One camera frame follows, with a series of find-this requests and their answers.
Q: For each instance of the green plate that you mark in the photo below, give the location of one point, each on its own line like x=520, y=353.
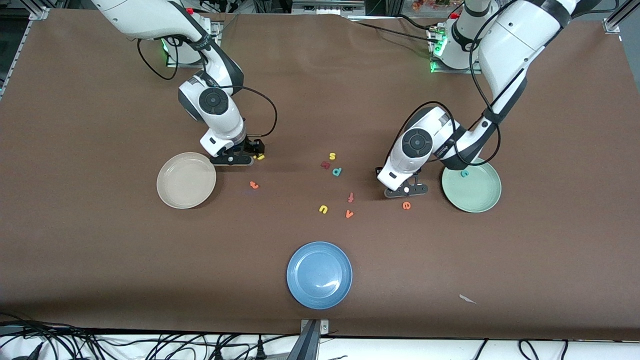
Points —
x=475, y=195

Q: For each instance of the orange flowers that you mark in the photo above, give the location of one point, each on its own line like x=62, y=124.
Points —
x=430, y=4

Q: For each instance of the beige brown plate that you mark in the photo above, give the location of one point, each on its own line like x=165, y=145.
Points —
x=185, y=181

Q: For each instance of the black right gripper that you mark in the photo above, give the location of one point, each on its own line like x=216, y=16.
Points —
x=248, y=146

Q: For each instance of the aluminium table edge rail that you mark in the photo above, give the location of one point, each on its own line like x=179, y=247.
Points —
x=17, y=57

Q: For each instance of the aluminium frame profile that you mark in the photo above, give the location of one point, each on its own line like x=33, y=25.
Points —
x=39, y=11
x=611, y=26

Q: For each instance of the brown table cover sheet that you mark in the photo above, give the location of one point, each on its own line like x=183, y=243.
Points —
x=320, y=100

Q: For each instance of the white paper scrap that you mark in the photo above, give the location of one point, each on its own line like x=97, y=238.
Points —
x=467, y=299

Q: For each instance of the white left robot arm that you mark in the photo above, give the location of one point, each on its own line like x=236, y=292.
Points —
x=510, y=45

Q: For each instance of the grey power box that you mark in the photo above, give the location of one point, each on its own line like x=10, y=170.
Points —
x=327, y=7

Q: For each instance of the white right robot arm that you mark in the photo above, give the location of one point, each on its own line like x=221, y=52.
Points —
x=150, y=20

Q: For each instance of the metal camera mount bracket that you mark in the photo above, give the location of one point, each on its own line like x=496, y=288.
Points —
x=311, y=345

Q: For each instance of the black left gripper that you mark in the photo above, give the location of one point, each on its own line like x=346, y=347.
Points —
x=378, y=170

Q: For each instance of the dark red letter n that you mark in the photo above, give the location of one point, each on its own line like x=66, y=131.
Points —
x=325, y=164

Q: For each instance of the black power plug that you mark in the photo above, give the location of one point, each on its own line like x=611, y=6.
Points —
x=260, y=350
x=218, y=354

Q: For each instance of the blue plate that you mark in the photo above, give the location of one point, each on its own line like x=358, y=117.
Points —
x=320, y=275

